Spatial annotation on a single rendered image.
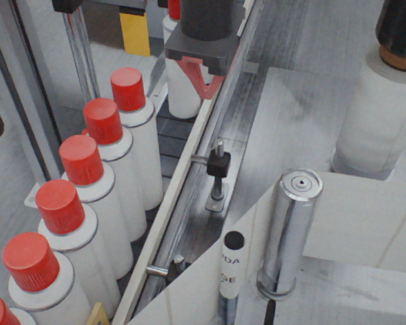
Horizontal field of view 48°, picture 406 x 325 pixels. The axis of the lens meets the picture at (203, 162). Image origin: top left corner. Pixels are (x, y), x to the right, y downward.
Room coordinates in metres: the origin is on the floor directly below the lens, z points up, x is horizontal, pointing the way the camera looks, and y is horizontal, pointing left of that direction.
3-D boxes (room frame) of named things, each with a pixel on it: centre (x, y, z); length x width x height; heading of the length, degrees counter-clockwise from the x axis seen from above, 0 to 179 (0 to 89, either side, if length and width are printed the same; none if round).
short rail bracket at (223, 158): (0.41, -0.02, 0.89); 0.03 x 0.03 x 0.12; 75
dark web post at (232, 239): (0.19, -0.02, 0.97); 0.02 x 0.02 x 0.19
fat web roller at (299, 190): (0.25, -0.09, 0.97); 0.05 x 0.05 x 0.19
